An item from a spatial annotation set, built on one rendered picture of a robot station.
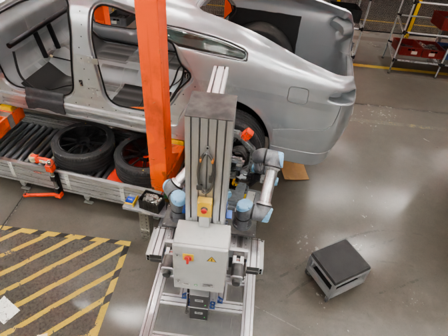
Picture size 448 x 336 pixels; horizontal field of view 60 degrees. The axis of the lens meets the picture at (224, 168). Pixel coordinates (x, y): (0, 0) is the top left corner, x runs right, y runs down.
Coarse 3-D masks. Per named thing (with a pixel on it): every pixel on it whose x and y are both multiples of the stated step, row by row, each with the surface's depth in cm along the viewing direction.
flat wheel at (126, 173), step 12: (120, 144) 413; (132, 144) 420; (144, 144) 429; (120, 156) 399; (132, 156) 404; (120, 168) 389; (132, 168) 386; (144, 168) 388; (132, 180) 391; (144, 180) 389
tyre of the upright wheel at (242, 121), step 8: (240, 112) 353; (240, 120) 344; (248, 120) 349; (256, 120) 358; (240, 128) 342; (256, 128) 351; (256, 136) 346; (264, 136) 365; (256, 144) 349; (264, 144) 368
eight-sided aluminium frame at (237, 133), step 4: (236, 132) 338; (240, 132) 339; (236, 136) 338; (240, 136) 337; (240, 140) 340; (248, 140) 344; (244, 144) 342; (248, 144) 342; (252, 144) 347; (248, 148) 344; (252, 148) 344; (252, 152) 345; (252, 160) 352; (252, 164) 355; (244, 168) 366; (248, 168) 359; (232, 172) 374; (232, 176) 370
